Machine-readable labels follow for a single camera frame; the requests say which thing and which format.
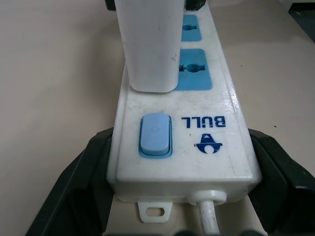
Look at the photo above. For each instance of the dark grey background object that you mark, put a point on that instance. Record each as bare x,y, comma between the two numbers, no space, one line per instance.
304,17

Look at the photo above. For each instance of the white charger block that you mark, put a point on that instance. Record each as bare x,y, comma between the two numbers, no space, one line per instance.
147,49

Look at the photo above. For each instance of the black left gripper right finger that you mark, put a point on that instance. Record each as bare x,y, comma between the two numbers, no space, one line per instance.
283,186

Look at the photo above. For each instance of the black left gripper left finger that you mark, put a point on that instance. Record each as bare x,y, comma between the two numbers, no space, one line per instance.
81,186

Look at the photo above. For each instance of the white power strip blue sockets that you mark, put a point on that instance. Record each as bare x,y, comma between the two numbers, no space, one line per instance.
209,159

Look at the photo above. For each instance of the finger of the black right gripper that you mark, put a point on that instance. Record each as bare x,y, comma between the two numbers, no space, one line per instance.
195,5
110,4

